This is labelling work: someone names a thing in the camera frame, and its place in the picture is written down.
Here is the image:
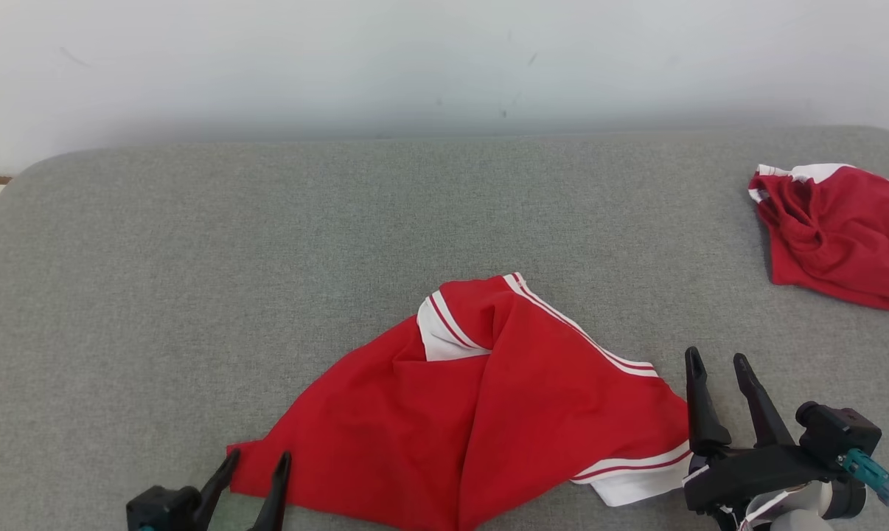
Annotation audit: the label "red shorts with white trim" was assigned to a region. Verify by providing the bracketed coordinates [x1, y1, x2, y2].
[747, 163, 889, 313]

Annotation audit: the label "teal right camera connector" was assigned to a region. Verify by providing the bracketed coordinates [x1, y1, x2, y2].
[837, 448, 889, 506]

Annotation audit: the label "red shirt with white stripes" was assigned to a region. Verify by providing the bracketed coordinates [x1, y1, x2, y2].
[227, 272, 694, 531]

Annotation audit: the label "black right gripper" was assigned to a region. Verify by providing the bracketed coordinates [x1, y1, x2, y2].
[682, 347, 836, 517]

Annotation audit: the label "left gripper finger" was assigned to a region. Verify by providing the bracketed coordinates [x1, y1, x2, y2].
[194, 448, 241, 531]
[249, 451, 293, 531]

